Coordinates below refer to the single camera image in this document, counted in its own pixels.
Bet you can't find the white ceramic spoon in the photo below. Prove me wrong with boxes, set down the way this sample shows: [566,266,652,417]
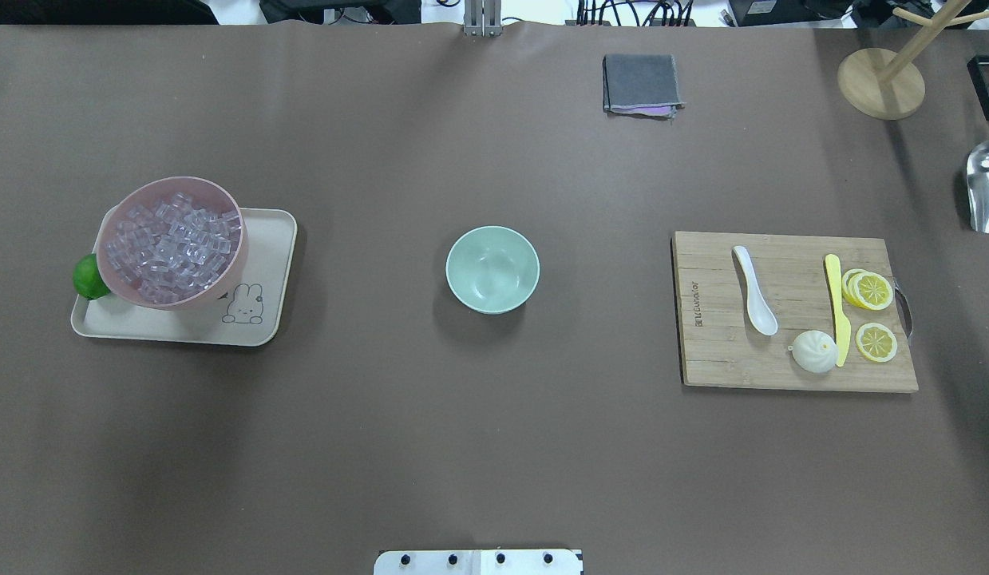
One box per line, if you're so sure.
[732,245,779,336]

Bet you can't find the mint green bowl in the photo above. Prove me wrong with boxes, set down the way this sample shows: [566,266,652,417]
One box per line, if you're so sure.
[445,225,541,315]

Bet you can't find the pink bowl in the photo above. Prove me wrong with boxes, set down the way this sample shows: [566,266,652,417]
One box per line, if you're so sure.
[95,176,250,311]

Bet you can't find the pile of clear ice cubes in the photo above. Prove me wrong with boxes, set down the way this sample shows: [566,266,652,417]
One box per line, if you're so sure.
[105,191,243,304]

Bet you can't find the bamboo cutting board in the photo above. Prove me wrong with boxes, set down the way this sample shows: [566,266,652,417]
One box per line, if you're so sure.
[672,232,919,393]

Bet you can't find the cream rabbit tray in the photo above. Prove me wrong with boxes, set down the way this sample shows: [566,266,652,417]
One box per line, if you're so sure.
[70,208,298,347]

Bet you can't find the grey folded cloth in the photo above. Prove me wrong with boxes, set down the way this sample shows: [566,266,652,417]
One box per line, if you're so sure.
[601,54,686,119]

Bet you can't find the white steamed bun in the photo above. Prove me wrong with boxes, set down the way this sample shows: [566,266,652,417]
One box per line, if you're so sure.
[787,330,840,374]

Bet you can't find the yellow plastic knife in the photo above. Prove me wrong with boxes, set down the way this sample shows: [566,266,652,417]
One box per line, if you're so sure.
[824,252,852,367]

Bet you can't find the stacked lemon slices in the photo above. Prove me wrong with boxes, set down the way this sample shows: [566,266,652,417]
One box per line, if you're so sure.
[841,268,895,311]

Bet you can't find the single lemon slice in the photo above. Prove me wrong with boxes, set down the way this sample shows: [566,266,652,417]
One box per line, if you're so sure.
[854,323,899,363]

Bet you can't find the green lime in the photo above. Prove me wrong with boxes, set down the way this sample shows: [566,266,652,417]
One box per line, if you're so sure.
[72,252,111,299]

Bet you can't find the wooden mug tree stand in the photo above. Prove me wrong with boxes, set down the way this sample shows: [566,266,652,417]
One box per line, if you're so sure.
[837,1,989,121]

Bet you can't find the black glass rack tray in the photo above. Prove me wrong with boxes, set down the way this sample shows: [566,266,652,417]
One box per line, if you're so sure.
[966,54,989,121]

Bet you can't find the aluminium frame post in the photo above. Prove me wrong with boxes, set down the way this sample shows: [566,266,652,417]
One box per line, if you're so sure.
[461,0,504,38]

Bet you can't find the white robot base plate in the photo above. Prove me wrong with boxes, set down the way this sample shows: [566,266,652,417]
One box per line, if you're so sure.
[373,549,584,574]

